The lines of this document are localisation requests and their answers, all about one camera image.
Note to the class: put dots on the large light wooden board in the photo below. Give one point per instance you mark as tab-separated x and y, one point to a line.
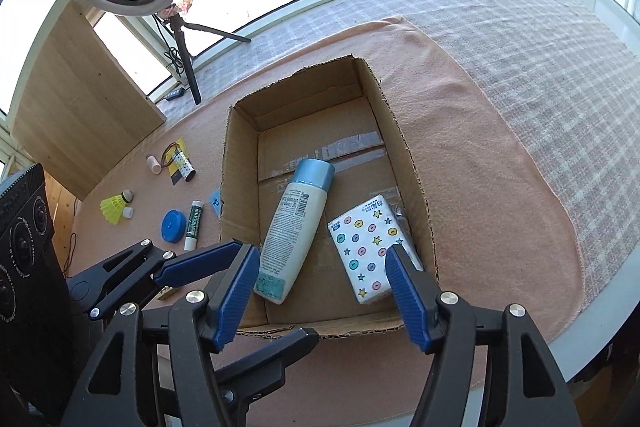
75	110

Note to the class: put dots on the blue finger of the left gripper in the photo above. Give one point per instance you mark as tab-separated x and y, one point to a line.
261	373
194	266

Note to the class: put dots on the patterned white lighter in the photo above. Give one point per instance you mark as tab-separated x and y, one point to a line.
183	165

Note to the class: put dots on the white patterned tissue pack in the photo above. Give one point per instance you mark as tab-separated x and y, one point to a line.
362	236

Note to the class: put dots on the blue plastic phone stand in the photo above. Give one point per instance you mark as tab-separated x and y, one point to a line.
216	202

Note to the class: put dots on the yellow black hair tie card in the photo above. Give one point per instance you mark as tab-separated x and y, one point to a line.
173	173

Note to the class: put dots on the black inline cable remote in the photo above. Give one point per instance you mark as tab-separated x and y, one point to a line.
174	94

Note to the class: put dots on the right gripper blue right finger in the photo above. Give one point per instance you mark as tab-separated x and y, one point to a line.
523	385

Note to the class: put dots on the yellow plastic shuttlecock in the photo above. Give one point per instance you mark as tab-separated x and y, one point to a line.
112	207

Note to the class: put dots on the checkered grey white cloth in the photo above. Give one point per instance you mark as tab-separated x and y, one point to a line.
565	84

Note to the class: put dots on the blue round tape measure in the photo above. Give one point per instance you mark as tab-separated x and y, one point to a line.
173	226

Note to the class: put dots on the wooden clothespin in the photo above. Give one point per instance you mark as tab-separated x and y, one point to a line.
166	292

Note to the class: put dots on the green white lip balm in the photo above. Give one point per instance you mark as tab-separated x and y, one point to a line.
193	226

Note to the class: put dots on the slatted pine wood panel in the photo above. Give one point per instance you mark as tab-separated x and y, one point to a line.
63	207

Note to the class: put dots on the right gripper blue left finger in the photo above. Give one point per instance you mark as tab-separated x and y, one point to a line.
119	385

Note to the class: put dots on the small white plastic cap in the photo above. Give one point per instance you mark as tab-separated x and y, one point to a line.
128	213

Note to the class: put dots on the white blue-capped lotion bottle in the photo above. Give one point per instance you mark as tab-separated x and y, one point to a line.
292	229

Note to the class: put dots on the small pink lotion bottle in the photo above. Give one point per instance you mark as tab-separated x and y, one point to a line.
153	164

